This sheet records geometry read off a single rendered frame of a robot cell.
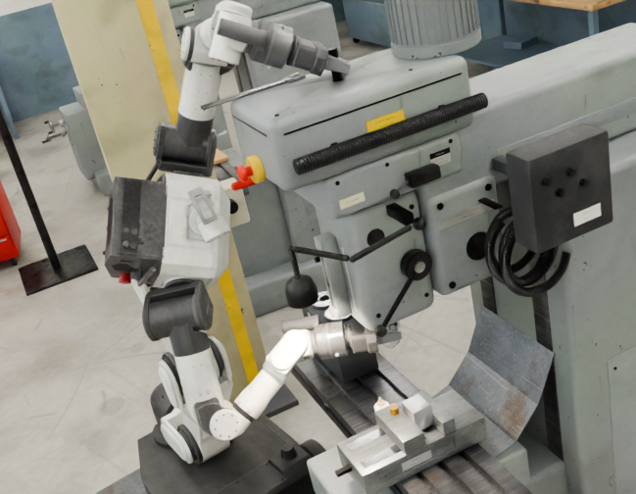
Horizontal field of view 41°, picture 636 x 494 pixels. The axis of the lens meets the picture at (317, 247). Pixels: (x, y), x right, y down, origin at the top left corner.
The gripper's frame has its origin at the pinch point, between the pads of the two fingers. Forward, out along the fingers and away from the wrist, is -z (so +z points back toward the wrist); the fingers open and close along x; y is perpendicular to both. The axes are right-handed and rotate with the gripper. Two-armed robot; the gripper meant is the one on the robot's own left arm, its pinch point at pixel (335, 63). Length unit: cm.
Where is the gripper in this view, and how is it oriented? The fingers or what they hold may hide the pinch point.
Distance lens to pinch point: 186.2
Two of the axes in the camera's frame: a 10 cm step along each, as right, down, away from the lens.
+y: 3.1, -8.8, -3.6
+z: -9.4, -2.3, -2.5
